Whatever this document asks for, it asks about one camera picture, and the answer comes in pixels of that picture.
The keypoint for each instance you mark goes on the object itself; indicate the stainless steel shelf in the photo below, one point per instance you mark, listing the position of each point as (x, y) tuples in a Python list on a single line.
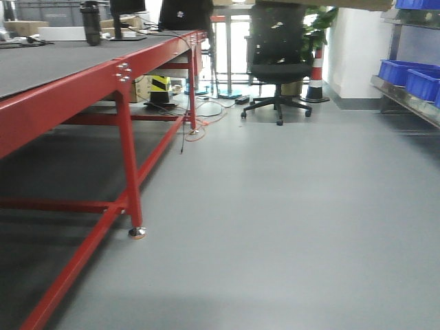
[(414, 38)]

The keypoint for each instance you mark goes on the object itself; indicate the yellow black striped box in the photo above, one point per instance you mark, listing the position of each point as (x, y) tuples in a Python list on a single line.
[(160, 89)]

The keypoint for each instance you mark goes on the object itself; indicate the cardboard box under table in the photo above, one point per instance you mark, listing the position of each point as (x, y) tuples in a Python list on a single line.
[(141, 89)]

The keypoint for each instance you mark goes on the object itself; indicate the red white traffic cone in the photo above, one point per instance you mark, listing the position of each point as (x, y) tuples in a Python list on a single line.
[(314, 91)]

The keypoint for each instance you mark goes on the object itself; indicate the black mesh office chair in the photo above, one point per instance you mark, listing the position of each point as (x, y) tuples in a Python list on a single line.
[(276, 39)]

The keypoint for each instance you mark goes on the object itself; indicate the black laptop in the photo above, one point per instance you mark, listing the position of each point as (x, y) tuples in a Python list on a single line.
[(185, 15)]

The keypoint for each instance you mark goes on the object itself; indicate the green potted plant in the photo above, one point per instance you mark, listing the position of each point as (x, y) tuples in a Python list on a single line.
[(317, 19)]

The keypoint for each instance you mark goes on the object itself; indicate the blue storage bin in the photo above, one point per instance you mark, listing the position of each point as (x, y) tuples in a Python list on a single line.
[(396, 71), (423, 83)]

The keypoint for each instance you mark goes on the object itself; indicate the black water bottle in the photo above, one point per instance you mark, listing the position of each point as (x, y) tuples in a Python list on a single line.
[(91, 22)]

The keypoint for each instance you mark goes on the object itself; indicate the red frame workbench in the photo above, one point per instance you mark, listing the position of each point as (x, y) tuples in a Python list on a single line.
[(97, 94)]

